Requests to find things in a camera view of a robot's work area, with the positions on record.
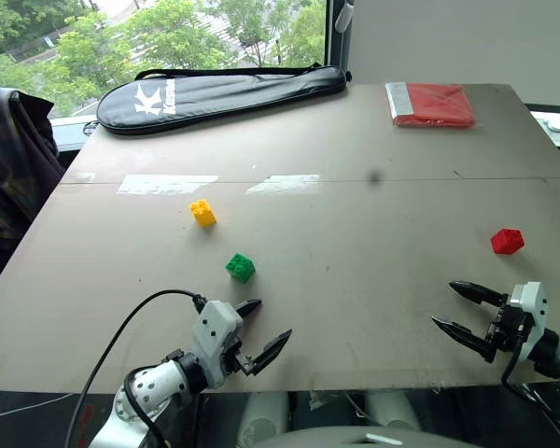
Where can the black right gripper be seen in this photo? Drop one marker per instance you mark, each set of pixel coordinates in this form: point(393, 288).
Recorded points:
point(504, 326)

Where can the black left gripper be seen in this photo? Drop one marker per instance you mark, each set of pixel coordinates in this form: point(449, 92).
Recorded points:
point(233, 357)

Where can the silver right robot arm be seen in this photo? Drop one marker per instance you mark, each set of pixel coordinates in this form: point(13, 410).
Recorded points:
point(557, 354)

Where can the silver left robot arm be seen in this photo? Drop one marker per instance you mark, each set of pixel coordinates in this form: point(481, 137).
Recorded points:
point(156, 387)

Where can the green toy brick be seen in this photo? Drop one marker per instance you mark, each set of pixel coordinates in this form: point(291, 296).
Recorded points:
point(240, 267)

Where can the red toy brick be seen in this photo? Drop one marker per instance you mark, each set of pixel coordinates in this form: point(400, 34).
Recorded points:
point(507, 241)

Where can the white robot leg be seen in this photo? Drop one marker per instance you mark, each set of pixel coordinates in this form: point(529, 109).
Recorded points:
point(263, 415)
point(392, 410)

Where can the yellow toy brick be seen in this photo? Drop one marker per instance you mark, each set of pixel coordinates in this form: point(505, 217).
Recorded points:
point(202, 212)

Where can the grey robot torso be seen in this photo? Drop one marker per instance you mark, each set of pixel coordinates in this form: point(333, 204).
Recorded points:
point(354, 438)

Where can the white round device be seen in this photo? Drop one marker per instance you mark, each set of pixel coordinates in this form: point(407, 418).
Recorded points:
point(559, 125)

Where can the red packaged cloth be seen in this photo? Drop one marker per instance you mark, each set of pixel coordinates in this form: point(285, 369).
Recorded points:
point(431, 105)

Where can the black racket bag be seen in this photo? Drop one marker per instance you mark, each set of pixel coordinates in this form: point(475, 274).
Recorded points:
point(214, 95)

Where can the plaid jacket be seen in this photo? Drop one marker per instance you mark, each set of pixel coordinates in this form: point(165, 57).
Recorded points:
point(9, 154)

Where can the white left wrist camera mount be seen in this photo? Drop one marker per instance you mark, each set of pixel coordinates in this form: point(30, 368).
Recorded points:
point(213, 333)

